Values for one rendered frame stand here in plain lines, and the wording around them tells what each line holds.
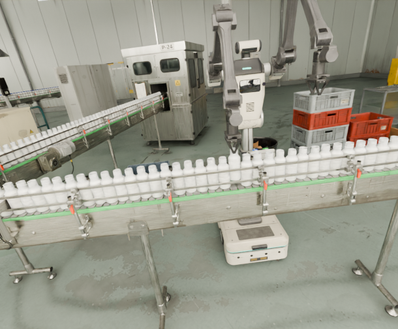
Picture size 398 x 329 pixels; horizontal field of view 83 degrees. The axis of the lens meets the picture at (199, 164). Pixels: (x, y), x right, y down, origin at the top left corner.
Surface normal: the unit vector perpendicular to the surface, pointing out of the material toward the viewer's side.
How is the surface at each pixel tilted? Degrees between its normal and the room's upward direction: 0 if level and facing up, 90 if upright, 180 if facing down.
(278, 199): 90
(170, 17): 90
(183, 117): 90
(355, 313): 0
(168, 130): 90
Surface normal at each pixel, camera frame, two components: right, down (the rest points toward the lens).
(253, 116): 0.07, 0.40
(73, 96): -0.24, 0.42
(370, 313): -0.10, -0.91
